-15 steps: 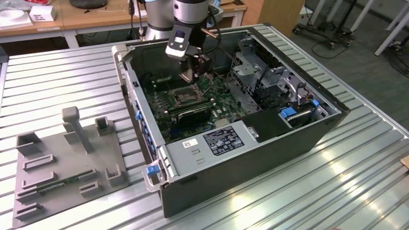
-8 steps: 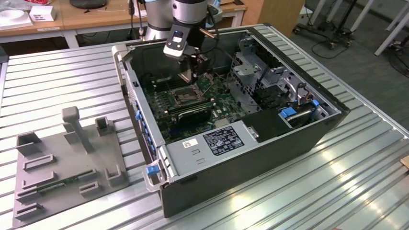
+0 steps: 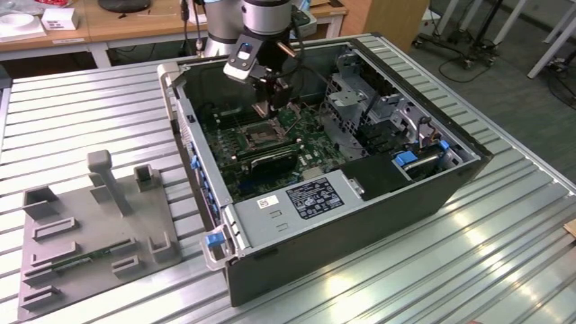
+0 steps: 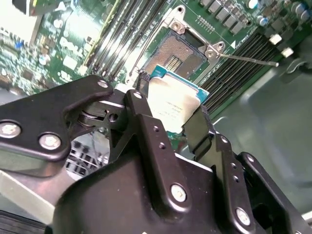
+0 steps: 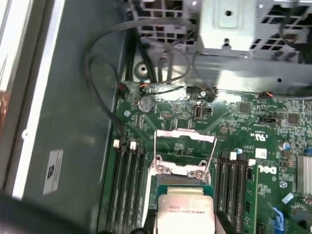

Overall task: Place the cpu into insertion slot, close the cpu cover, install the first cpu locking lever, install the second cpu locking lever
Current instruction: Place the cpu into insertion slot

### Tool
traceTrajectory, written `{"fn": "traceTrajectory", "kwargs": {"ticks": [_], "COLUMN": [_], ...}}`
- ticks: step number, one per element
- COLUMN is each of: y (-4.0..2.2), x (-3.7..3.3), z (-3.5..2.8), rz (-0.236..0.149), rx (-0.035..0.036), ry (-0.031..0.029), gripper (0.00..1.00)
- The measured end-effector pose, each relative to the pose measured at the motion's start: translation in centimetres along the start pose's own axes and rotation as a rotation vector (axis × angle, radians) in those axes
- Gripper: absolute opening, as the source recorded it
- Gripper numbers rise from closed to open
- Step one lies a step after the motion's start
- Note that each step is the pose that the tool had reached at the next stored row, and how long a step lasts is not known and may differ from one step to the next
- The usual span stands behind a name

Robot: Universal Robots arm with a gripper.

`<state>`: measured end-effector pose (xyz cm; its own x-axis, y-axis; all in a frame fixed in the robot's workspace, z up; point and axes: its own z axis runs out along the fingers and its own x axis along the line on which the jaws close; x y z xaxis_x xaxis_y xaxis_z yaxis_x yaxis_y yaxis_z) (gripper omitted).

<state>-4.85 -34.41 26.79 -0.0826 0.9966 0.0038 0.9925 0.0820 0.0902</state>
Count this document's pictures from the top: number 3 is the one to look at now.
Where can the silver green CPU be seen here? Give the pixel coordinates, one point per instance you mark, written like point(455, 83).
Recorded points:
point(261, 110)

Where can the metal locking lever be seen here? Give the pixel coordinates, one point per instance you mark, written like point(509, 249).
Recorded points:
point(295, 125)

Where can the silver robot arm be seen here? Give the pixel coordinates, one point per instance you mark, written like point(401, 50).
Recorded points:
point(266, 18)

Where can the CPU socket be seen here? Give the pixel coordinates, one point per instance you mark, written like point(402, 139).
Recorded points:
point(259, 135)

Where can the grey metal drive cage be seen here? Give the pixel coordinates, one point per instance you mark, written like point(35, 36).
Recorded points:
point(345, 98)

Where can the green motherboard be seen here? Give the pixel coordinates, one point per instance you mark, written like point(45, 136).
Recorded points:
point(315, 145)

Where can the green RAM stick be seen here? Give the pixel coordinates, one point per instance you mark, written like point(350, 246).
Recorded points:
point(266, 152)
point(77, 260)

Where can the black graphics card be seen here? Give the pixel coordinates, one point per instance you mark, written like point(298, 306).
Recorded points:
point(273, 165)

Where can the silver chipset heatsink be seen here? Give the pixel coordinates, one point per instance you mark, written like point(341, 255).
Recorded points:
point(314, 173)

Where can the blue card retention tab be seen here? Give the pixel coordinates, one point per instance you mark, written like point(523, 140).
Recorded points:
point(195, 162)

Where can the wooden cabinet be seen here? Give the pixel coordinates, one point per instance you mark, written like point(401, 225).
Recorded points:
point(397, 20)

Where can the wooden desk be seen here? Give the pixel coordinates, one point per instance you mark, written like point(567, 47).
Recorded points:
point(135, 23)

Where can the blue drive latch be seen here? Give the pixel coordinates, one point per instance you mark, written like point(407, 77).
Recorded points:
point(403, 158)

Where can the black round base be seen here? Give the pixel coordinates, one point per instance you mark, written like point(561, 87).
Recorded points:
point(123, 5)

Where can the grey power supply unit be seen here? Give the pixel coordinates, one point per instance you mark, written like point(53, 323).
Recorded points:
point(270, 222)

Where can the small blue clip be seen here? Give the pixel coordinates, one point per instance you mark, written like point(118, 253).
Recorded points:
point(443, 146)

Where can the black wheeled stand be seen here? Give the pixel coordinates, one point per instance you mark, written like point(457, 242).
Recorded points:
point(479, 50)

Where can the blue case latch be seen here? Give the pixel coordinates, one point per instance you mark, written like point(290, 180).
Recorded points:
point(213, 240)

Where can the white cardboard box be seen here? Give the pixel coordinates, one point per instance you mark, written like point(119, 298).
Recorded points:
point(61, 18)

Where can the black grey PC case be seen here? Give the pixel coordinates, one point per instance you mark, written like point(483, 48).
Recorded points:
point(338, 256)

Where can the red white bag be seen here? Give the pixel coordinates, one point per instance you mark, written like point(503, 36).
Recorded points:
point(54, 2)

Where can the grey parts rack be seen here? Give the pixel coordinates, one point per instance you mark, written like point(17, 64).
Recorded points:
point(113, 236)

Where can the white foam tray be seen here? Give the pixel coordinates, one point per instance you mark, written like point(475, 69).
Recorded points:
point(23, 32)

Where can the wooden block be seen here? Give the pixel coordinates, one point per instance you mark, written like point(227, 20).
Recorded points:
point(571, 233)

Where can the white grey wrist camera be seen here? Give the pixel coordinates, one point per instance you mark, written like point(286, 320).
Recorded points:
point(241, 64)

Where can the white table frame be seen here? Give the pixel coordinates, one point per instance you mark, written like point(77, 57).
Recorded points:
point(541, 65)

